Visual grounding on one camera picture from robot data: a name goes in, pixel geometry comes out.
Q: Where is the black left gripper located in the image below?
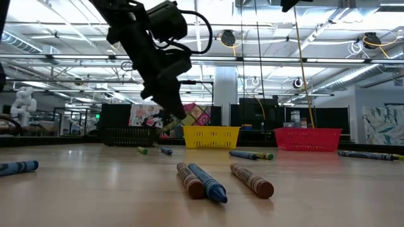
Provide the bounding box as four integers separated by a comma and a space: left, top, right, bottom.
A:
121, 34, 193, 127

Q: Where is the colourful patchwork cloth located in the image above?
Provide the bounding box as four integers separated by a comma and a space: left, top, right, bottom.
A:
128, 102, 212, 139

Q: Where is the black plastic basket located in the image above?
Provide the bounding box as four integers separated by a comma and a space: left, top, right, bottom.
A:
100, 125, 162, 148

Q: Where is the yellow plastic basket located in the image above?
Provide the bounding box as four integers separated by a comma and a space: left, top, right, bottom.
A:
182, 125, 241, 150

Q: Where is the black partition panel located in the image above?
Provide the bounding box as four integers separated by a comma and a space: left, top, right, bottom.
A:
315, 107, 351, 135
100, 103, 133, 129
229, 97, 280, 132

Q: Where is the white square column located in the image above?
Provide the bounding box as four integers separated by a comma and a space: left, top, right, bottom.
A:
213, 66, 239, 127

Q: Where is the long ceiling light strip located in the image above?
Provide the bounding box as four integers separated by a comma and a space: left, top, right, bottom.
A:
0, 52, 404, 65

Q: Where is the stack of storage jars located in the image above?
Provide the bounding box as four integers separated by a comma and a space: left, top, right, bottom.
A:
289, 109, 309, 129

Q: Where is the red plastic basket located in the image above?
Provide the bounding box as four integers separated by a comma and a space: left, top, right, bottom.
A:
273, 127, 343, 153

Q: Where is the leaf print cloth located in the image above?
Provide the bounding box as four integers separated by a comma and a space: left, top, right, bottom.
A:
362, 103, 404, 146

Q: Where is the black camera cable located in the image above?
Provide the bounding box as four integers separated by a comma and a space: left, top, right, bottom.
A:
179, 9, 214, 55

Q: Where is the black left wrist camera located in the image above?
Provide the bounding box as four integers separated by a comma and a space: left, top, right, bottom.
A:
146, 1, 189, 44

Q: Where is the black aluminium table frame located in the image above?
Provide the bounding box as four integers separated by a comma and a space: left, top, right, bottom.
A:
0, 134, 404, 155

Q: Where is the yellow hanging cable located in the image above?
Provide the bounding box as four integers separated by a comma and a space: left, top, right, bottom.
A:
293, 8, 316, 129

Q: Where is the grey ventilation duct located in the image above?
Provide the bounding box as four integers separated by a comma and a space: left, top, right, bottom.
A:
312, 62, 404, 92
1, 31, 44, 54

